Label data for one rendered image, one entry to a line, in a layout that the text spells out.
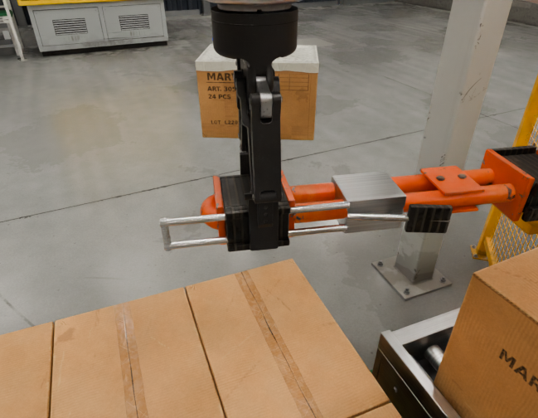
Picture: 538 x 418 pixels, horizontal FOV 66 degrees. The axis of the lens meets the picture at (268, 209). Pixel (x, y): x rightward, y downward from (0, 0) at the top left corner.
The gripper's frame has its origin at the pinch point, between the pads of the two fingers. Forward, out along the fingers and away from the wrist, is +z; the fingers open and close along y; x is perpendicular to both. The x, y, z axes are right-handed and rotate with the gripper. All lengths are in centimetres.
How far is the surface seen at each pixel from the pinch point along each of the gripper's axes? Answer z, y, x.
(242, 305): 72, 54, -1
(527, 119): 45, 123, -142
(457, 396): 65, 11, -48
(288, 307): 72, 51, -15
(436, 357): 72, 26, -52
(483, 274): 32, 16, -47
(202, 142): 127, 307, 12
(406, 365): 65, 21, -40
